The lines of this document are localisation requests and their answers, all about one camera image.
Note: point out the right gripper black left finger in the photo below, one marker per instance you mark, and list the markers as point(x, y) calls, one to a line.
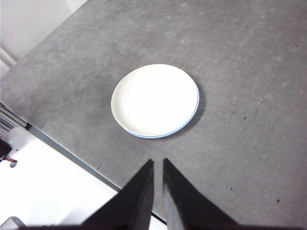
point(134, 203)

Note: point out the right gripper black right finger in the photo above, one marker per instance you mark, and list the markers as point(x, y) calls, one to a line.
point(184, 206)

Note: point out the blue round plate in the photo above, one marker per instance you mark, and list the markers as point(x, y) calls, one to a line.
point(153, 137)

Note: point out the white round plate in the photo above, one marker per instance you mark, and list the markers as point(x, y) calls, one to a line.
point(156, 100)

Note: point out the grey rounded box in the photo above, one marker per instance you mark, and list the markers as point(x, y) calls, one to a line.
point(12, 221)

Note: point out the grey ribbed metal rail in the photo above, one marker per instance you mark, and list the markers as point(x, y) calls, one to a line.
point(9, 119)

